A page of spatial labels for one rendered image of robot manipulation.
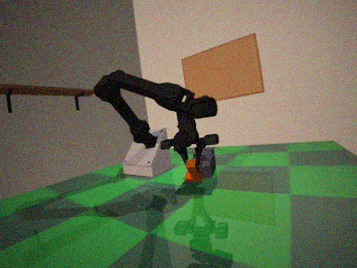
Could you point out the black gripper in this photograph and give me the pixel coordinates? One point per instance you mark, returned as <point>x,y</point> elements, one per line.
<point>212,139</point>

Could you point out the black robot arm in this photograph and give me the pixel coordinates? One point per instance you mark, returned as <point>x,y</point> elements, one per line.
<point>167,95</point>

